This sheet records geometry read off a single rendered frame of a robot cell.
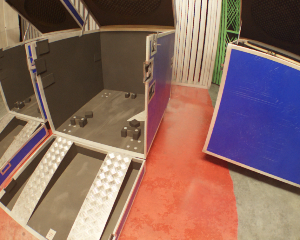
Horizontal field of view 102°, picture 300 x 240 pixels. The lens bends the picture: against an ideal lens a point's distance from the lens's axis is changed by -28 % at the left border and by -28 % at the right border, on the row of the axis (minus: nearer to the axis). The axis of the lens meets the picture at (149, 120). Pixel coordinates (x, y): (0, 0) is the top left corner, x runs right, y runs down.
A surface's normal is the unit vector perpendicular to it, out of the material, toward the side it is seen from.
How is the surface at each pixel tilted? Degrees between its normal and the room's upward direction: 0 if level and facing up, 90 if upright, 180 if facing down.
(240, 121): 90
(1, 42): 90
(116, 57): 90
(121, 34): 90
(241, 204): 0
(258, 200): 0
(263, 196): 0
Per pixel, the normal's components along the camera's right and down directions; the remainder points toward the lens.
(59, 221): 0.03, -0.82
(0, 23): -0.18, 0.54
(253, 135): -0.53, 0.46
